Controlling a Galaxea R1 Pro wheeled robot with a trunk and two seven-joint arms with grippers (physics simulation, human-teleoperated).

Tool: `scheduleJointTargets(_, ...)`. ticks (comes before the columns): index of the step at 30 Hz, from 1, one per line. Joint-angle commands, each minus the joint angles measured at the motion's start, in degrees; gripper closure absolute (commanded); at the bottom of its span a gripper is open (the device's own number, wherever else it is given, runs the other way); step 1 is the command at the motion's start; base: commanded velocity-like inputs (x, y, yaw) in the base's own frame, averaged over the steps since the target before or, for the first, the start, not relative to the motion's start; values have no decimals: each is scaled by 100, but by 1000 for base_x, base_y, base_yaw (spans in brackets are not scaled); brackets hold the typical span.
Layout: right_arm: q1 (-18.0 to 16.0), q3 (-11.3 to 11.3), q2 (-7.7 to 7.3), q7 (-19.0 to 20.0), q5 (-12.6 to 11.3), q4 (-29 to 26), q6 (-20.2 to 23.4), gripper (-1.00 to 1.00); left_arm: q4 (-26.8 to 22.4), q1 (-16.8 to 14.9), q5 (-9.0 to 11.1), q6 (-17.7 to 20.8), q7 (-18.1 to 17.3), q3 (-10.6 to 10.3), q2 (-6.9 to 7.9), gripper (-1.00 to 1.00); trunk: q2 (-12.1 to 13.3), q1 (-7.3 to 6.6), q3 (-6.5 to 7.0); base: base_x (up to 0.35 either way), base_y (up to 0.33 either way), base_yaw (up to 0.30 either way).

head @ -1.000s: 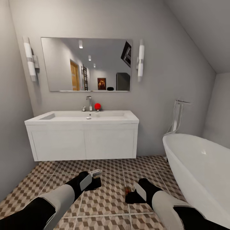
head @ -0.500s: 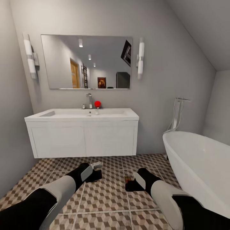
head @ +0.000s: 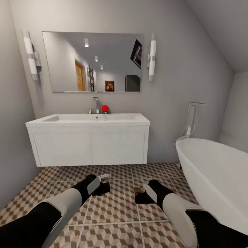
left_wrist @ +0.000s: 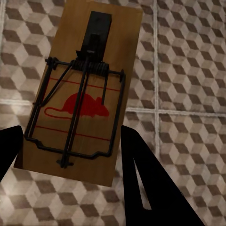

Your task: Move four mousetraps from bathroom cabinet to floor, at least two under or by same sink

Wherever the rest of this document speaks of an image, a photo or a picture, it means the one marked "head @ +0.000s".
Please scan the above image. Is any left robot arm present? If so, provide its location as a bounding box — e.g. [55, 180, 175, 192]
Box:
[0, 174, 111, 248]

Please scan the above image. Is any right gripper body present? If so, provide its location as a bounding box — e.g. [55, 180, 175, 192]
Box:
[138, 192, 155, 204]

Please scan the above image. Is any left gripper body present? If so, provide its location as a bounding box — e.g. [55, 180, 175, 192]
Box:
[92, 182, 110, 196]

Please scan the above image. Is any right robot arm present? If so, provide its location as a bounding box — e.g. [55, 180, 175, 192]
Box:
[135, 179, 248, 248]

